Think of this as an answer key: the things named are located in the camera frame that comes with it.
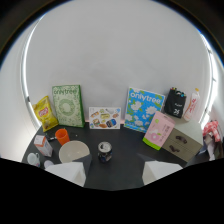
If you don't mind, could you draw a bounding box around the green OnlyTree book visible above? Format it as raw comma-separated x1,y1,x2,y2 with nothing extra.
51,84,86,129

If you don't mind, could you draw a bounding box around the white bottle with orange cap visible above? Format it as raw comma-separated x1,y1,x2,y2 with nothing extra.
182,87,201,122

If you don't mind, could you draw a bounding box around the white sticker card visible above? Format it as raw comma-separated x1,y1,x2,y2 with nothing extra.
88,106,122,130

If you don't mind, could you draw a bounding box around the white bowl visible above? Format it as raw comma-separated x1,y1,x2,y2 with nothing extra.
58,140,91,164

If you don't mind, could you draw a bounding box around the orange plastic cup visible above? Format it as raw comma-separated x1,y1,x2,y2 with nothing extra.
54,128,71,146

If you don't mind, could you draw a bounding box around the red checkered cloth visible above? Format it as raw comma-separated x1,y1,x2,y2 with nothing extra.
202,120,222,144

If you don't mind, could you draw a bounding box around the white and orange carton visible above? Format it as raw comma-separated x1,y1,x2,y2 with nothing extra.
33,134,54,158

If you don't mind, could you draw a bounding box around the beige drawer box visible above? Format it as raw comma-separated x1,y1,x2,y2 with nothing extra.
161,117,204,163

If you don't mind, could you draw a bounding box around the black pen holder bag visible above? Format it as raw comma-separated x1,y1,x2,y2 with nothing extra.
163,87,188,119

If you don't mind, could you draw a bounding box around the pink and green packet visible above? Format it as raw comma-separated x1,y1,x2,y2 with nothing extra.
142,111,176,151

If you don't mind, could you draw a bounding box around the yellow chip bag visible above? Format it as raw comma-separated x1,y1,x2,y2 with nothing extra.
32,95,60,133

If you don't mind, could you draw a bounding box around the blue drink can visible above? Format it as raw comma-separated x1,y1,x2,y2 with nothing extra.
97,141,113,164

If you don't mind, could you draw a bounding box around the small black clip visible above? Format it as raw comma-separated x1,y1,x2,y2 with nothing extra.
44,132,58,142

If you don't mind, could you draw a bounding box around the blue flowered OnlyTree book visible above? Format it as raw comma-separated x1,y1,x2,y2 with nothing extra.
124,87,166,134

